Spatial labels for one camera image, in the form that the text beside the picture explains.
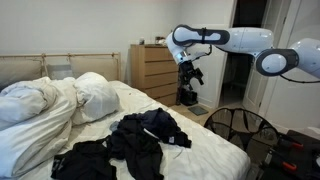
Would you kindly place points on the small grey cloth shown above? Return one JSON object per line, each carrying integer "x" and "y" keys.
{"x": 114, "y": 126}

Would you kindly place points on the grey cushion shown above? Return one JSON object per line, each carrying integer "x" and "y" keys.
{"x": 60, "y": 72}

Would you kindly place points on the white panel door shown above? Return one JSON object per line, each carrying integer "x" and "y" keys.
{"x": 255, "y": 98}

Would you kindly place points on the white pillow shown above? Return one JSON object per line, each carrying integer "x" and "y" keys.
{"x": 95, "y": 98}

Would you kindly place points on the grey flat floor scale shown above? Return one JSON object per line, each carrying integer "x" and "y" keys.
{"x": 198, "y": 110}

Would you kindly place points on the black mesh laundry basket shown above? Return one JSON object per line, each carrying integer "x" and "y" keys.
{"x": 245, "y": 133}

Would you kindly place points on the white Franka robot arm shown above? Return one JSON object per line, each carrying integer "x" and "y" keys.
{"x": 246, "y": 41}

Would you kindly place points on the black garment with print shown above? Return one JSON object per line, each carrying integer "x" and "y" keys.
{"x": 85, "y": 161}

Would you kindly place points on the white sheeted mattress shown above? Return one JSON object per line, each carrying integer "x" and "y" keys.
{"x": 206, "y": 156}

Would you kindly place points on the small white object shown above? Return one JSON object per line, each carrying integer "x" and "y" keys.
{"x": 161, "y": 43}

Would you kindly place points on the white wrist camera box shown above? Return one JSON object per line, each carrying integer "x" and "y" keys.
{"x": 188, "y": 56}

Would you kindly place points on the black clothes pile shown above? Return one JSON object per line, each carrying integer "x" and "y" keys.
{"x": 136, "y": 150}

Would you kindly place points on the black box on floor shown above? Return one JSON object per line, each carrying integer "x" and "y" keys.
{"x": 188, "y": 98}

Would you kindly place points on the wooden chest of drawers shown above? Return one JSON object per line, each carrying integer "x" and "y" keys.
{"x": 153, "y": 71}

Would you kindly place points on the white crumpled duvet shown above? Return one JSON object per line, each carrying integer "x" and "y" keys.
{"x": 33, "y": 133}

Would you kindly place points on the small dark jar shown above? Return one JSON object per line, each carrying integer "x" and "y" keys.
{"x": 141, "y": 41}

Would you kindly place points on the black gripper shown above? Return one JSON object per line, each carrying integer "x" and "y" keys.
{"x": 191, "y": 71}

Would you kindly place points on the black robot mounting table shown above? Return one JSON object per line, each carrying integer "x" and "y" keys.
{"x": 308, "y": 156}

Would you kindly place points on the navy tank top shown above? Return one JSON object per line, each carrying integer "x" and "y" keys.
{"x": 163, "y": 125}

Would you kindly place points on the wooden bed frame with headboard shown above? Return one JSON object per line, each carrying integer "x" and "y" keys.
{"x": 90, "y": 65}

